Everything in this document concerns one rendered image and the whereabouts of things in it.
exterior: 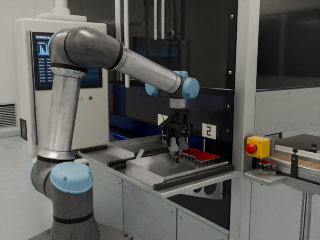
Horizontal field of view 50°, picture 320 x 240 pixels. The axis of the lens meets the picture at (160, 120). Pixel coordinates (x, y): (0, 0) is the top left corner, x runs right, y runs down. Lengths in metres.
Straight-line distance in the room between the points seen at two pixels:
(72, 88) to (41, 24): 0.93
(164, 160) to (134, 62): 0.62
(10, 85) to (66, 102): 5.53
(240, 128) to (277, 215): 0.52
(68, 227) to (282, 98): 1.02
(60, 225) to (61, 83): 0.42
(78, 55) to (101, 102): 1.12
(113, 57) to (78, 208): 0.44
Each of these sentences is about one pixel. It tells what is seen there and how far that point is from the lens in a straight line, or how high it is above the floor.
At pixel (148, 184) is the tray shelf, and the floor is 0.88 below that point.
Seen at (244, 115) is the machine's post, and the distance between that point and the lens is 1.39.
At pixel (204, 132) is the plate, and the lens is 1.55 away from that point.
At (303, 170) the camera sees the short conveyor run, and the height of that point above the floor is 0.92.
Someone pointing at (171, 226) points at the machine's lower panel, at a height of 0.46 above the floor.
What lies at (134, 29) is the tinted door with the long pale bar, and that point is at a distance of 2.00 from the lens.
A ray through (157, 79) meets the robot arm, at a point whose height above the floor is 1.27.
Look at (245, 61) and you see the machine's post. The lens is 1.37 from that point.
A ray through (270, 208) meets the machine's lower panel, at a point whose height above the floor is 0.67.
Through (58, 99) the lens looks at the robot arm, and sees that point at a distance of 1.10.
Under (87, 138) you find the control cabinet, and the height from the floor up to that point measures 0.86.
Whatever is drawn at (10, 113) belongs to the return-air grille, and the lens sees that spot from 6.64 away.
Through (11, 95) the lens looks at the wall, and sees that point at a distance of 6.63.
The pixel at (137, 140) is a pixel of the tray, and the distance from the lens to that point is 1.87.
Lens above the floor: 1.32
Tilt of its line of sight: 10 degrees down
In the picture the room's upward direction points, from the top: straight up
